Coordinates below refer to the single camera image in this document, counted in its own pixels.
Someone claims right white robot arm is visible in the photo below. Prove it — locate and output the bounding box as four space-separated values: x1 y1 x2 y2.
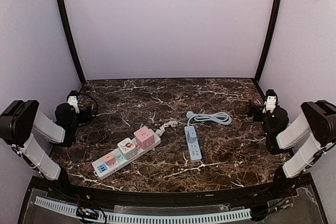
247 100 335 184

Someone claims white cube socket adapter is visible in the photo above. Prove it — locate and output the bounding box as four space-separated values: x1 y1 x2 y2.
117 138 137 160

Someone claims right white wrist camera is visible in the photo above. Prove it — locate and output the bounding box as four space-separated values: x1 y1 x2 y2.
263 89 278 113

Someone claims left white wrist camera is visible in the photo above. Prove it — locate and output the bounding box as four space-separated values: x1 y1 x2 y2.
67 90 80 114

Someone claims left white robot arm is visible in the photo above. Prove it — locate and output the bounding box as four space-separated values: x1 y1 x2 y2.
1 100 93 184

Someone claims white coiled strip cable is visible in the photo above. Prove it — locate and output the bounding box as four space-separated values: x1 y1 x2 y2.
154 120 178 137

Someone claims black front table rail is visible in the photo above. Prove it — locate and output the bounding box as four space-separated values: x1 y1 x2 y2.
47 173 314 215

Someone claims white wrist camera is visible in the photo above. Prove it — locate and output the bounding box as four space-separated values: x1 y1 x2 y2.
67 90 80 114
263 89 278 113

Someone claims black frame post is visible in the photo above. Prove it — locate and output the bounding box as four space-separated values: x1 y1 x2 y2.
57 0 86 85
254 0 281 84

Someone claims small blue charger plug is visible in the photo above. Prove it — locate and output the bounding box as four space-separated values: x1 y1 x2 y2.
184 126 197 143

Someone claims light blue power strip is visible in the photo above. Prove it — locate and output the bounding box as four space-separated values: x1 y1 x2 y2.
186 139 202 163

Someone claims small pink charger plug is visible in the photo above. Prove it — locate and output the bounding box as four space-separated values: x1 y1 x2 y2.
103 152 117 167

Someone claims white slotted cable duct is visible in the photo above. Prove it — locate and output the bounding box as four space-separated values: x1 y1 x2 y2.
34 196 251 223

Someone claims pink cube socket adapter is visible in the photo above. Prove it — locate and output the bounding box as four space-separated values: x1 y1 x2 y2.
134 126 155 150

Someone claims right black frame post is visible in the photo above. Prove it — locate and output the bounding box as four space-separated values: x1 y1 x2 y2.
254 0 281 84

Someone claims white multicolour power strip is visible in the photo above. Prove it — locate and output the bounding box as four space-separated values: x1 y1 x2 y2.
91 130 161 179

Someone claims left black frame post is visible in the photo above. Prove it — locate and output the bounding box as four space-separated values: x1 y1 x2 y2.
57 0 86 85

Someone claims grey-blue coiled power cable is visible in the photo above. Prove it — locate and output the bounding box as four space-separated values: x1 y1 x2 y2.
186 111 233 127

